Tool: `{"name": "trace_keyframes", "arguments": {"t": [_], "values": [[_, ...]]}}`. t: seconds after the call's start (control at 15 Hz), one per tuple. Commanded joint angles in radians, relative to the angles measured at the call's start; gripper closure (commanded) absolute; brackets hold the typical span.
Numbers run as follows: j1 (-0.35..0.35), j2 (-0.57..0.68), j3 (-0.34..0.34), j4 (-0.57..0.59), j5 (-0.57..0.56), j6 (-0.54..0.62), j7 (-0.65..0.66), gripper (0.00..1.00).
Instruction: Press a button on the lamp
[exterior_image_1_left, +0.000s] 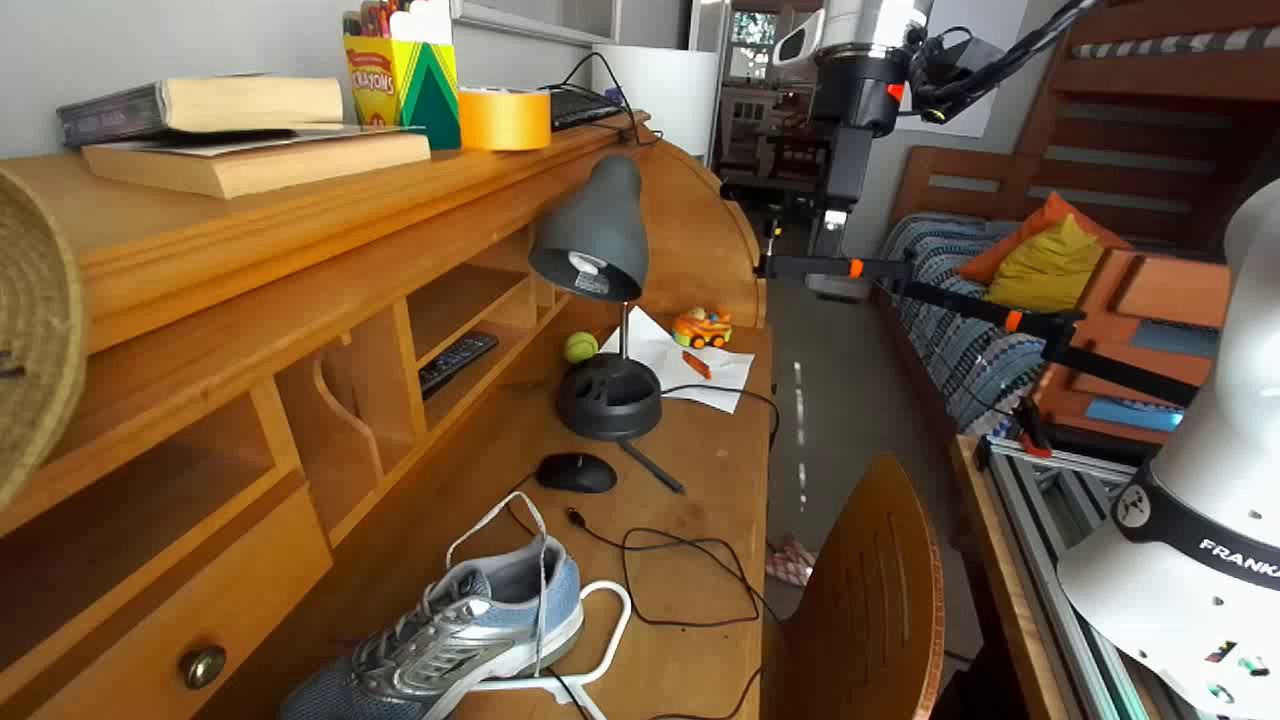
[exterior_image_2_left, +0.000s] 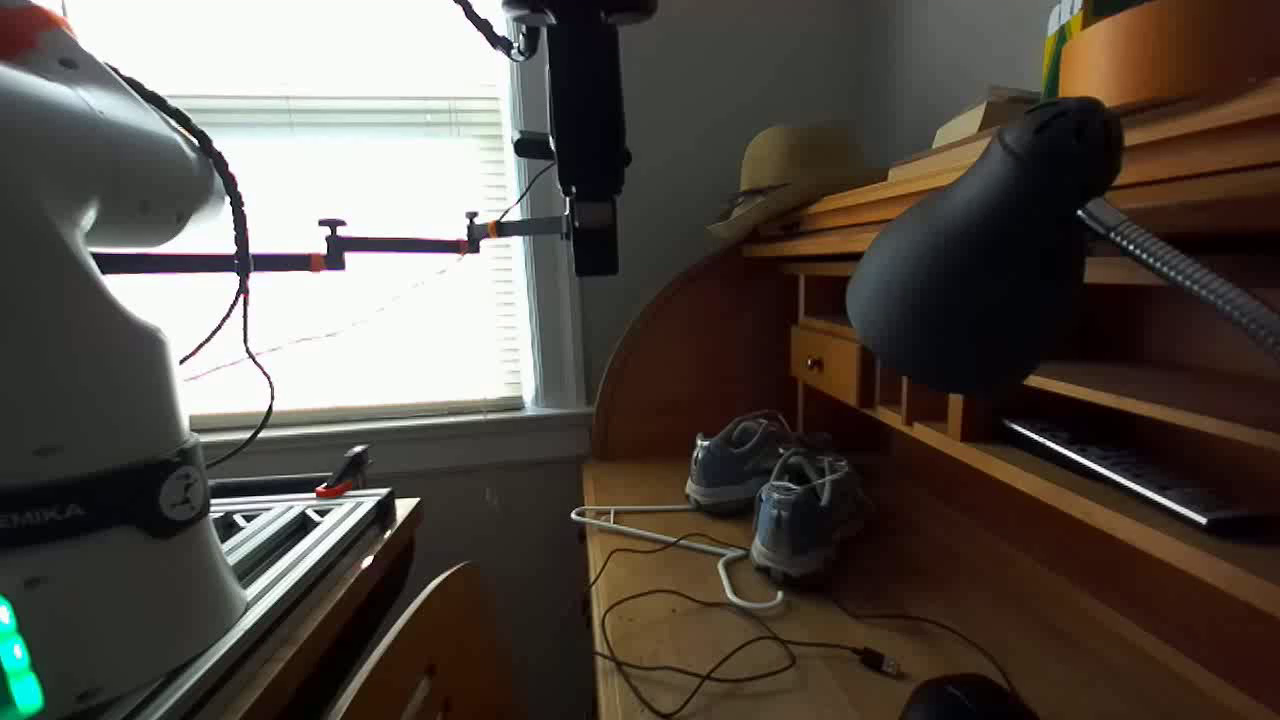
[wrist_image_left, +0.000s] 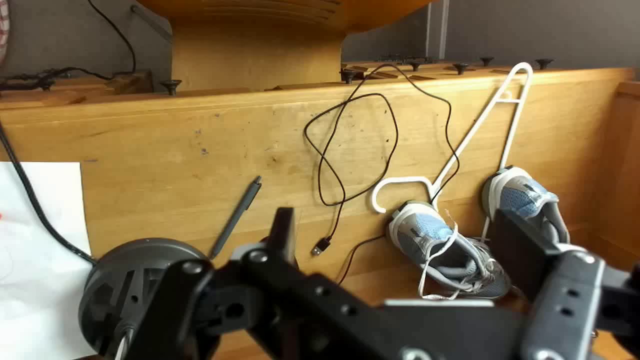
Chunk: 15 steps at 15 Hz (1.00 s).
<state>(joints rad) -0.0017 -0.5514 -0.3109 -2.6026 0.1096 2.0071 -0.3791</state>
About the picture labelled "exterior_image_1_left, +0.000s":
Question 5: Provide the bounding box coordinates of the white paper sheet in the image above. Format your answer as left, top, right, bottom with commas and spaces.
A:
600, 303, 760, 415

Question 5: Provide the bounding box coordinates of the orange yellow toy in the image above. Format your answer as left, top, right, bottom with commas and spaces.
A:
668, 303, 742, 356

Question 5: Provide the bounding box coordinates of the dark background shelf unit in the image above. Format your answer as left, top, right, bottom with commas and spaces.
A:
718, 76, 825, 207

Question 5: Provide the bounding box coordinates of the black pen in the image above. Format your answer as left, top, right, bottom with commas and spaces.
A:
616, 437, 694, 500

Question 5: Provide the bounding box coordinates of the flat tan book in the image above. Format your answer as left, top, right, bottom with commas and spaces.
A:
82, 122, 436, 203

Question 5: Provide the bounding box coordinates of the grey desk lamp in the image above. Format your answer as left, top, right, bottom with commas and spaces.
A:
528, 151, 668, 443
548, 48, 790, 453

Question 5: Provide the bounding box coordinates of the grey blue sneaker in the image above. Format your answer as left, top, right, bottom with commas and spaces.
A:
278, 531, 594, 720

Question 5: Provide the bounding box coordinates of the wooden chair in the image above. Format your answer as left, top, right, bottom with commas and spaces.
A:
775, 454, 954, 720

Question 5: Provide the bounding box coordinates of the white clothes hanger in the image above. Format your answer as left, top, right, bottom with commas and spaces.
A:
446, 488, 636, 720

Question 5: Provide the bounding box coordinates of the black power strip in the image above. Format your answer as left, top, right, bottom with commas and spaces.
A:
546, 80, 631, 136

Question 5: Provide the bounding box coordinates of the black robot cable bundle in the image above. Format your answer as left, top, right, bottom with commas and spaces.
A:
909, 0, 1091, 129

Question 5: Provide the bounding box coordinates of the black computer mouse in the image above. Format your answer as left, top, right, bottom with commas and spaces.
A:
532, 448, 619, 496

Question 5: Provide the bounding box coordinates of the round metal drawer knob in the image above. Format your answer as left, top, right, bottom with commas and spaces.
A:
176, 641, 229, 690

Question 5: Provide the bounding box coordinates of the yellow-green pillow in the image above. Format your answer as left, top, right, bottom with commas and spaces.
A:
984, 212, 1114, 320

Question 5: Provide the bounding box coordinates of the woven straw basket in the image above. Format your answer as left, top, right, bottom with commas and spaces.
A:
0, 168, 91, 510

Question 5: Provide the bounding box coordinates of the wooden bunk bed frame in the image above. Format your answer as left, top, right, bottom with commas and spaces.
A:
890, 0, 1280, 261

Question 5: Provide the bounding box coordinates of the striped blue bedding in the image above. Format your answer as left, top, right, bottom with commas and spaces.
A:
875, 212, 1062, 430

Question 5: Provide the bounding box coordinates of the wooden roll-top desk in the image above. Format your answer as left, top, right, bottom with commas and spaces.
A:
0, 114, 783, 720

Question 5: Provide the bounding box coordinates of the small pink floor item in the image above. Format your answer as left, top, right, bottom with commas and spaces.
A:
765, 531, 819, 590

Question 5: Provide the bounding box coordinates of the aluminium frame robot table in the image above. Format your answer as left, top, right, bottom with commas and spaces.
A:
950, 427, 1177, 720

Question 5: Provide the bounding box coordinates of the black remote control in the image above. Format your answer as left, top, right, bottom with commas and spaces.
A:
417, 328, 506, 401

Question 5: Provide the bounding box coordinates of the thick dark-covered book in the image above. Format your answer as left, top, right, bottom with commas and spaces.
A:
52, 71, 349, 151

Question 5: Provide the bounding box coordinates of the yellow green crayon box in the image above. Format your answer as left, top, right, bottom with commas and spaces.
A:
339, 0, 465, 157

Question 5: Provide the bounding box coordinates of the orange pillow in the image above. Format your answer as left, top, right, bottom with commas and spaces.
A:
957, 189, 1140, 293

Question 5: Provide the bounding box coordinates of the thin black cable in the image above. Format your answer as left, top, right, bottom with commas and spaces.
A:
565, 505, 772, 720

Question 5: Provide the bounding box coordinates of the yellow tape roll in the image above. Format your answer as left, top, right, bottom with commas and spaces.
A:
458, 84, 558, 157

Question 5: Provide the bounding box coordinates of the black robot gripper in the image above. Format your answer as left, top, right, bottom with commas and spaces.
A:
814, 43, 918, 207

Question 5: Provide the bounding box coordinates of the black orange-jointed mount arm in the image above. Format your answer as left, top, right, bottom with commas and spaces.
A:
765, 249, 1208, 409

